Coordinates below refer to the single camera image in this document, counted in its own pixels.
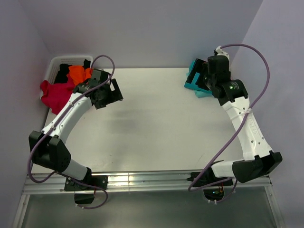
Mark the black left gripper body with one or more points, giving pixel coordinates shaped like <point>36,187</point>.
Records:
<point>109,96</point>

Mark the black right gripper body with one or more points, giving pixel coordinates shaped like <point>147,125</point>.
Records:
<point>209,80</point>

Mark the teal t shirt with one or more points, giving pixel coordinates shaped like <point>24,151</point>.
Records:
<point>191,80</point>

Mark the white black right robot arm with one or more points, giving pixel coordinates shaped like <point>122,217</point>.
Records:
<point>259,159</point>

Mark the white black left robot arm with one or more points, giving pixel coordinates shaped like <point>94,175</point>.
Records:
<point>48,146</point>

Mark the folded mint t shirt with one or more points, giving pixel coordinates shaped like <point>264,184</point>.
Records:
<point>198,93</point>

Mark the orange t shirt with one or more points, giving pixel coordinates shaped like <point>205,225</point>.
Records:
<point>78,74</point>

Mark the black t shirt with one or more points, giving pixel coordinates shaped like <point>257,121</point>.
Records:
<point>61,76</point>

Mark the magenta t shirt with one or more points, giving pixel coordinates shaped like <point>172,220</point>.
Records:
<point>55,96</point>

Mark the white plastic laundry basket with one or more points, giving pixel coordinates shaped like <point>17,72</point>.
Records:
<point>55,62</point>

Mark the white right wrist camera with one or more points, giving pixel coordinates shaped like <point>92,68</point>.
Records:
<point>220,52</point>

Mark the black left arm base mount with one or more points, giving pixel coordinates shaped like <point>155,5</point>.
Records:
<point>84,193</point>

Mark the aluminium table edge rail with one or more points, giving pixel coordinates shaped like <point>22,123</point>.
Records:
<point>117,182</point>

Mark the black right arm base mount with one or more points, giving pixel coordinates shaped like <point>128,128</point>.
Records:
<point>217,193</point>

